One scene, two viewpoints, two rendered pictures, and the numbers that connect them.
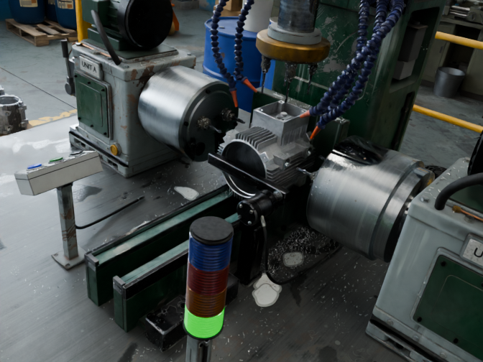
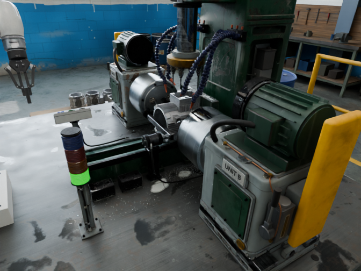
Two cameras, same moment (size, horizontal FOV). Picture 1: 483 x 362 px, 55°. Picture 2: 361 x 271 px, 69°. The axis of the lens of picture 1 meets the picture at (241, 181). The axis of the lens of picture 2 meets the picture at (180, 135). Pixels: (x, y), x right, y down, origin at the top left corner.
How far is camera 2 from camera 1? 54 cm
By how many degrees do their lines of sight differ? 20
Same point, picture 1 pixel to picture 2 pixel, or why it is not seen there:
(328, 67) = (217, 73)
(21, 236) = not seen: hidden behind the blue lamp
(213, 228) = (70, 130)
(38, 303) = (56, 173)
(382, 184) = (203, 130)
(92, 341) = (67, 192)
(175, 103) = (139, 90)
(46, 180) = (62, 118)
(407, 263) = (208, 173)
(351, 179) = (192, 127)
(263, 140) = (168, 108)
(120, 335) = not seen: hidden behind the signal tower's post
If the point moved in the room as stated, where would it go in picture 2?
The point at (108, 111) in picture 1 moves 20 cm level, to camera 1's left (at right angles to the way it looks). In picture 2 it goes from (119, 95) to (94, 90)
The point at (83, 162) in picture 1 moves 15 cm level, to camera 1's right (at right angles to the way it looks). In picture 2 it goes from (81, 112) to (107, 118)
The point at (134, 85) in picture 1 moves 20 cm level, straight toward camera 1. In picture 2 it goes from (128, 82) to (116, 93)
